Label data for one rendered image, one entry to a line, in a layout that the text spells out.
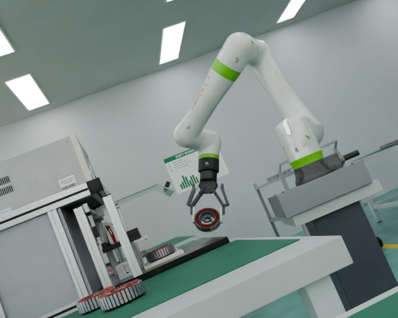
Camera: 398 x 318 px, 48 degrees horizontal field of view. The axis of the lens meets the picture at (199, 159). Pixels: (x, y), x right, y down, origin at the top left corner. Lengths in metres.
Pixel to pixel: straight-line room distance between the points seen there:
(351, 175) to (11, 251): 1.13
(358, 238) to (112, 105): 6.05
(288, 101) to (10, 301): 1.24
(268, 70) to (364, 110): 6.42
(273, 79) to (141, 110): 5.53
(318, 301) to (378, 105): 7.67
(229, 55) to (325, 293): 1.16
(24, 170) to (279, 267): 1.14
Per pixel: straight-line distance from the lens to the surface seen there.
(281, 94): 1.89
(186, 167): 7.16
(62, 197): 1.52
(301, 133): 1.68
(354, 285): 1.70
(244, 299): 0.76
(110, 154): 7.17
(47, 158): 1.69
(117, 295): 1.09
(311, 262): 0.79
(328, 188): 1.56
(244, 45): 1.79
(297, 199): 1.54
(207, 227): 1.89
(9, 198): 1.70
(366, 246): 1.69
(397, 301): 0.40
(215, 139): 1.98
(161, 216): 7.05
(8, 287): 1.57
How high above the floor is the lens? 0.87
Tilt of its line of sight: 7 degrees up
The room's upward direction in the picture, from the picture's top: 23 degrees counter-clockwise
